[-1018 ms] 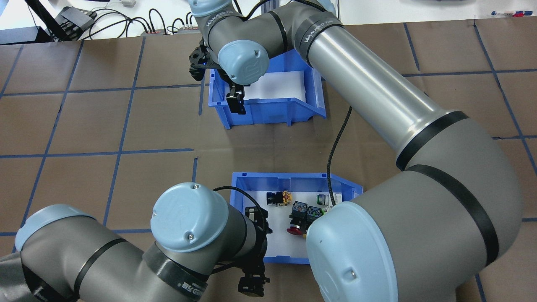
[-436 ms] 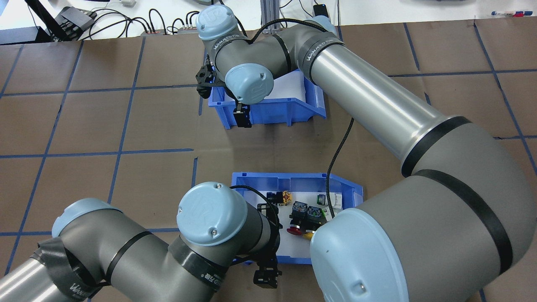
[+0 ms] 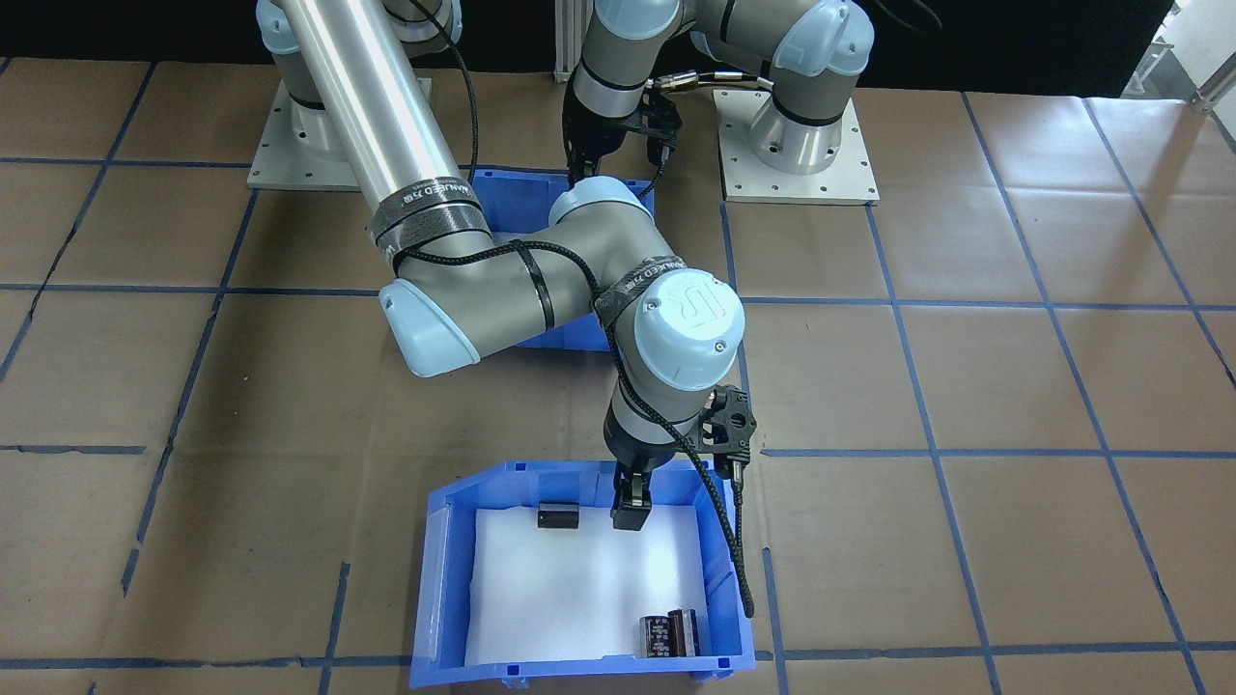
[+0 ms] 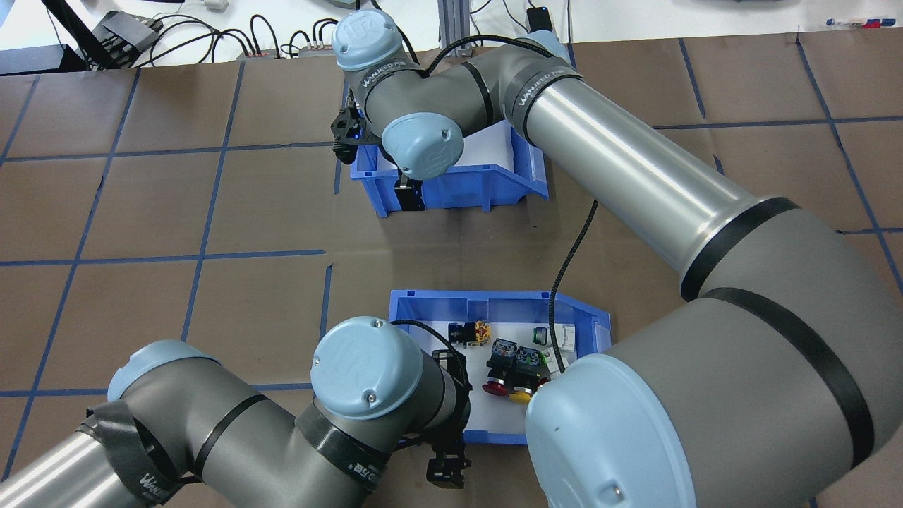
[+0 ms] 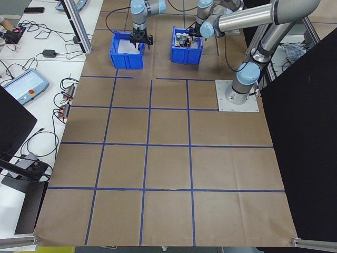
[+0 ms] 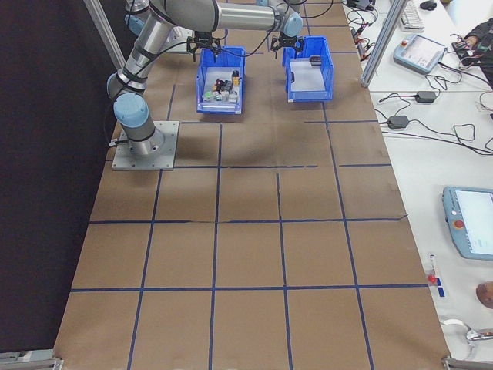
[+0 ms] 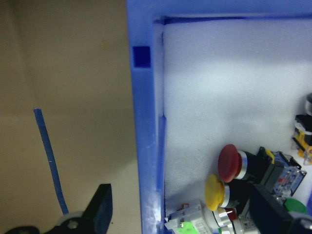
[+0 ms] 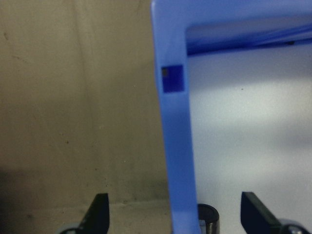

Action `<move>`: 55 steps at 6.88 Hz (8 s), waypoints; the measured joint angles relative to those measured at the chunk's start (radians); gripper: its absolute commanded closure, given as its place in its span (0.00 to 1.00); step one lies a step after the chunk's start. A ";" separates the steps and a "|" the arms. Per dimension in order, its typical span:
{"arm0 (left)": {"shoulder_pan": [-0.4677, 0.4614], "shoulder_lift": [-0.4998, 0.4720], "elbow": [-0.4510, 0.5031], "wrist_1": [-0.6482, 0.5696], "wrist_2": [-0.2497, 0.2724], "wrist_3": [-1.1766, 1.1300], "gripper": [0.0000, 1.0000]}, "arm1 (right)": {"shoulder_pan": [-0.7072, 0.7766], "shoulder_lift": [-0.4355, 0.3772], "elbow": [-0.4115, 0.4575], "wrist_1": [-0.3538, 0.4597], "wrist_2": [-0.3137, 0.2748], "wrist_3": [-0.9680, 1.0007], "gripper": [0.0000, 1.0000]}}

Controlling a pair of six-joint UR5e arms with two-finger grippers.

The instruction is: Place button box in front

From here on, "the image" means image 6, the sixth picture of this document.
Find white keyboard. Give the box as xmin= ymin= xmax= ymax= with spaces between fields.
xmin=399 ymin=0 xmax=425 ymax=32

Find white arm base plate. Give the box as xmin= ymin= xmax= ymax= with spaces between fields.
xmin=111 ymin=120 xmax=181 ymax=171
xmin=163 ymin=27 xmax=196 ymax=53

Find grey-blue teach pendant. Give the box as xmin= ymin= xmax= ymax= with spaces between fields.
xmin=441 ymin=185 xmax=493 ymax=261
xmin=392 ymin=33 xmax=448 ymax=76

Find red-tipped pen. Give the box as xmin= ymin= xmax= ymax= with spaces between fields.
xmin=428 ymin=253 xmax=441 ymax=287

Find blue bin with capacitors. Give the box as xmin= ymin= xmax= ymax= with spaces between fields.
xmin=282 ymin=35 xmax=334 ymax=104

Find black frame cover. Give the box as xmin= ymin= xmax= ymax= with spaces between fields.
xmin=0 ymin=0 xmax=134 ymax=354

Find dark patterned jacket sleeve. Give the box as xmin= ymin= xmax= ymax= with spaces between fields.
xmin=473 ymin=17 xmax=493 ymax=88

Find small items in bin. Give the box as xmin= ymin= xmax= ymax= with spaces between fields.
xmin=203 ymin=66 xmax=242 ymax=104

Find brown round object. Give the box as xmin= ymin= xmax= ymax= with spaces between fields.
xmin=476 ymin=282 xmax=493 ymax=309

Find white foam liner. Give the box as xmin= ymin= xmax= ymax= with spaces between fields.
xmin=289 ymin=60 xmax=327 ymax=94

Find aluminium profile post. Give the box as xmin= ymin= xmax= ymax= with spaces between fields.
xmin=359 ymin=0 xmax=406 ymax=89

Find aluminium corner bar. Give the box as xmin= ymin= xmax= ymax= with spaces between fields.
xmin=441 ymin=354 xmax=493 ymax=370
xmin=0 ymin=348 xmax=65 ymax=370

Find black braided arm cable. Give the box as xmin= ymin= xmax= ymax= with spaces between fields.
xmin=102 ymin=90 xmax=121 ymax=150

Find metal frame bar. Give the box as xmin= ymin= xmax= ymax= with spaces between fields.
xmin=82 ymin=0 xmax=129 ymax=71

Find blue bin with buttons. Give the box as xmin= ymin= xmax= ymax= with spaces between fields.
xmin=195 ymin=45 xmax=247 ymax=116

